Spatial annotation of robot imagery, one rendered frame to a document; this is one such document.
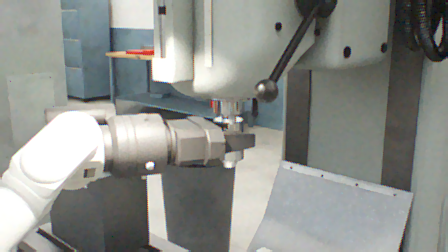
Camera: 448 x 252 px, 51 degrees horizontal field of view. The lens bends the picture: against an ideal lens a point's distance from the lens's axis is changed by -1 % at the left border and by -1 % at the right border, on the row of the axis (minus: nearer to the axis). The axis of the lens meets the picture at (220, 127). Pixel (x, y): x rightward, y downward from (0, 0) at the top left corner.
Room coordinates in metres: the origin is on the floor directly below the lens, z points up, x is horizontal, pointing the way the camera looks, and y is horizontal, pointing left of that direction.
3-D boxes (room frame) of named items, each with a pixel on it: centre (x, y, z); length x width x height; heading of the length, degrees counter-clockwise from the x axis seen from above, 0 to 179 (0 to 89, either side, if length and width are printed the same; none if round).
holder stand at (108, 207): (0.99, 0.28, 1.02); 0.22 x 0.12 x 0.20; 48
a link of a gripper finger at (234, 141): (0.67, -0.02, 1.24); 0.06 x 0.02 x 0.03; 112
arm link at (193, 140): (0.67, 0.07, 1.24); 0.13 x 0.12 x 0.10; 22
